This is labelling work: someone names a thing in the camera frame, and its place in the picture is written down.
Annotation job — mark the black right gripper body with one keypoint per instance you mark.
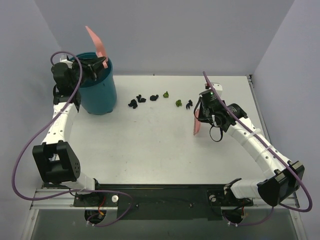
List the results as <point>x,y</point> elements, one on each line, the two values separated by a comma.
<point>201,117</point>

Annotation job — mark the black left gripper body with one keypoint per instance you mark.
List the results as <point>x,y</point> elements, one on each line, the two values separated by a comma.
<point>92,69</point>

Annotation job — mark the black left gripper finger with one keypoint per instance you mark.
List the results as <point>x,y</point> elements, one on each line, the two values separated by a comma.
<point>89,72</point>
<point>94,64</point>

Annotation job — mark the pink plastic dustpan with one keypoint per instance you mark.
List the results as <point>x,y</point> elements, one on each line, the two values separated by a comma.
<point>99,46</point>

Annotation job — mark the pink hand brush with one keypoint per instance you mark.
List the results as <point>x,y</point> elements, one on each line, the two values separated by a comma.
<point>197,123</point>

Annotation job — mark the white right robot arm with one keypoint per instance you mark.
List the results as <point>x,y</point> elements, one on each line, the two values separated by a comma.
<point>281,174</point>

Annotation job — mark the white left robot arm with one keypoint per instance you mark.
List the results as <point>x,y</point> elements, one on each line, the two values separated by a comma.
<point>56,161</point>

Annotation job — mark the black paper scrap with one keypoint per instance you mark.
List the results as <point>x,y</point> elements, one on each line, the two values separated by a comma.
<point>133,104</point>
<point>189,104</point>
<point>140,99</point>
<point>153,97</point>

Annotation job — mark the teal plastic bucket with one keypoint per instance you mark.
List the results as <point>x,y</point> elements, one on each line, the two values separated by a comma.
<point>98,97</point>

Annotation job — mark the green paper scrap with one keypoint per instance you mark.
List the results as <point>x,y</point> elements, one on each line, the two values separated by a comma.
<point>178,103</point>
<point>166,95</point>

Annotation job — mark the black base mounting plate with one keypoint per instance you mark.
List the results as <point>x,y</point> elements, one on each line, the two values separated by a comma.
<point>164,201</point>

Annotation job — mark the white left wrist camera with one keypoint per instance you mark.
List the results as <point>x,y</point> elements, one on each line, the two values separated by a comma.
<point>65,59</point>

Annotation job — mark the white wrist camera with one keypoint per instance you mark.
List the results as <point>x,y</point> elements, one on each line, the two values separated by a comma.
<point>217,86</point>
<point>65,59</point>

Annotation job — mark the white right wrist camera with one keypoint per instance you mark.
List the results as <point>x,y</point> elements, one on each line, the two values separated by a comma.
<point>217,86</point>

